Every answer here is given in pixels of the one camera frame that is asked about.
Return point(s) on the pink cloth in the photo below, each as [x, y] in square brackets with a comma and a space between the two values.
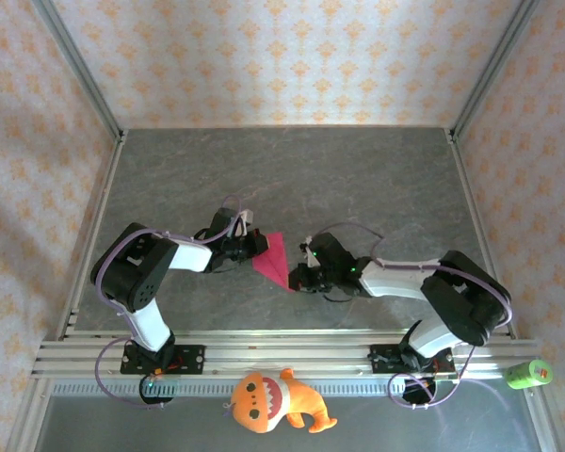
[275, 263]

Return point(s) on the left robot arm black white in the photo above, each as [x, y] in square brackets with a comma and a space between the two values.
[136, 278]

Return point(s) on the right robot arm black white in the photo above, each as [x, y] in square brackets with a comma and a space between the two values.
[466, 296]

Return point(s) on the orange shark plush toy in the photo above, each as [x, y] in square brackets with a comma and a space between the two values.
[263, 400]

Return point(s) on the green cylindrical can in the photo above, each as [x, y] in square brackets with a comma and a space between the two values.
[527, 375]

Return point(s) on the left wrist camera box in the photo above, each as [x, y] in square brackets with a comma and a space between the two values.
[246, 222]

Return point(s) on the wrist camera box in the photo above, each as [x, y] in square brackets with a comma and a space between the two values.
[246, 222]
[307, 249]

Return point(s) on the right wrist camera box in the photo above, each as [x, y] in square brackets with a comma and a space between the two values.
[307, 249]

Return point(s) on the aluminium mounting rail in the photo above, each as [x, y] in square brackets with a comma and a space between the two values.
[287, 353]

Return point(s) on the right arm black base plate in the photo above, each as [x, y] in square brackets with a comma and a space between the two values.
[381, 360]

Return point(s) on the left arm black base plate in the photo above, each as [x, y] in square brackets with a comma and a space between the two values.
[193, 359]

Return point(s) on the left aluminium table side rail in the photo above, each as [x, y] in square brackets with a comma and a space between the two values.
[102, 207]

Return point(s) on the aluminium table side rail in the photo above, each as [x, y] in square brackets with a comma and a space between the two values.
[473, 207]
[102, 207]

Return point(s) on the right aluminium table side rail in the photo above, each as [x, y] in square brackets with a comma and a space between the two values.
[473, 207]

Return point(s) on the left aluminium frame post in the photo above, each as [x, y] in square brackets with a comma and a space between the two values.
[82, 70]

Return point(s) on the aluminium frame post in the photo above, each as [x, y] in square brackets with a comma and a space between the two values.
[82, 70]
[489, 70]

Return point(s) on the right aluminium frame post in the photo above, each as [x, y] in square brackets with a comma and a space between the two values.
[489, 70]

